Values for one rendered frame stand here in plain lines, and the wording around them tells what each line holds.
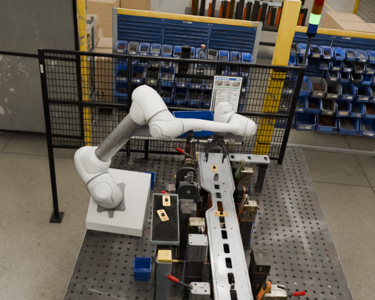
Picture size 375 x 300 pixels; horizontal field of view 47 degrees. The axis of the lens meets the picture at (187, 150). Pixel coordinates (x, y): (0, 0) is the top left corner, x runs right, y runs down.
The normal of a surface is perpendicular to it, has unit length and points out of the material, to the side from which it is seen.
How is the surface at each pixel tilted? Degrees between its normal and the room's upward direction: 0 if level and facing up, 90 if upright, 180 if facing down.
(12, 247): 0
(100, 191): 49
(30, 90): 90
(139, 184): 44
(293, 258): 0
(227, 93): 90
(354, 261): 0
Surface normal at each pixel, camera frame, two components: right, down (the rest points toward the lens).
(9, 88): -0.06, 0.53
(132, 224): -0.01, -0.24
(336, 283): 0.09, -0.84
